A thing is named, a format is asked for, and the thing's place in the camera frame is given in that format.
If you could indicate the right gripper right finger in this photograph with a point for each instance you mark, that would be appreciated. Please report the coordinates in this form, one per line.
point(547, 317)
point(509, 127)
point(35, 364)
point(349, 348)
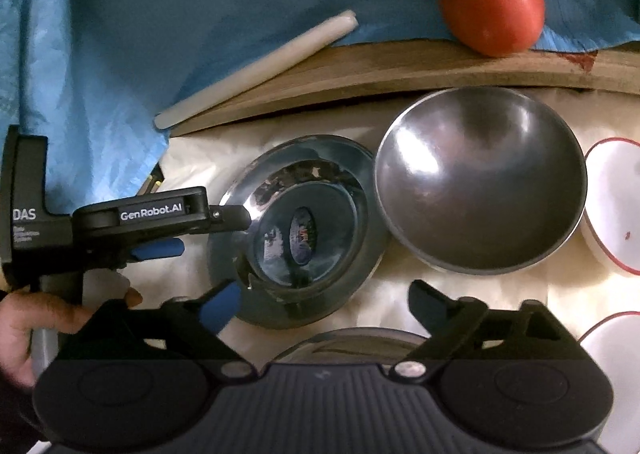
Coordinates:
point(450, 323)

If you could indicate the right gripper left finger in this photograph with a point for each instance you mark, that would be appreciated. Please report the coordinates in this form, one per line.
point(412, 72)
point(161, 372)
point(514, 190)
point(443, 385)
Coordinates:
point(194, 326)

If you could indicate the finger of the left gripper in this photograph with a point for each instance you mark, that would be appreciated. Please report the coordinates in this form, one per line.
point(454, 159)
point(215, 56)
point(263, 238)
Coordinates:
point(160, 249)
point(228, 218)

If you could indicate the small steel plate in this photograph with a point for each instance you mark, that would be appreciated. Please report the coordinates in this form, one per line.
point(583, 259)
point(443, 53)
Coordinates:
point(316, 233)

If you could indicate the deep steel bowl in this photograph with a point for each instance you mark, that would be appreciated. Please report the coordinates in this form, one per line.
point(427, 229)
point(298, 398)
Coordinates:
point(480, 180)

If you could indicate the white red-rimmed bowl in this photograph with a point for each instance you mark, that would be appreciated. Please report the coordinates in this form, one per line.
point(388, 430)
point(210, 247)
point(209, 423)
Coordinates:
point(610, 225)
point(614, 345)

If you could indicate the person's left hand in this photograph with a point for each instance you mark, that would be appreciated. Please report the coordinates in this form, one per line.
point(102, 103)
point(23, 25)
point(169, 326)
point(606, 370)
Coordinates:
point(21, 314)

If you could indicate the white rolled stick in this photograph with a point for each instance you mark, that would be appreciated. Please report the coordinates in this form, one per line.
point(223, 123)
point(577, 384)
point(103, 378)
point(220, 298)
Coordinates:
point(256, 73)

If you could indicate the wooden shelf board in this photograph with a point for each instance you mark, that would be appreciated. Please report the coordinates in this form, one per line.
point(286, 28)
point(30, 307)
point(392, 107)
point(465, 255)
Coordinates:
point(349, 72)

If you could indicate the blue cloth garment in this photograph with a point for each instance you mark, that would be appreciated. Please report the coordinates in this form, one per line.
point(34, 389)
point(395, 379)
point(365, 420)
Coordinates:
point(90, 75)

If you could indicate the red tomato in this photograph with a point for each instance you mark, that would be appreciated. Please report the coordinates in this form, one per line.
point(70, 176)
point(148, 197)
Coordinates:
point(495, 28)

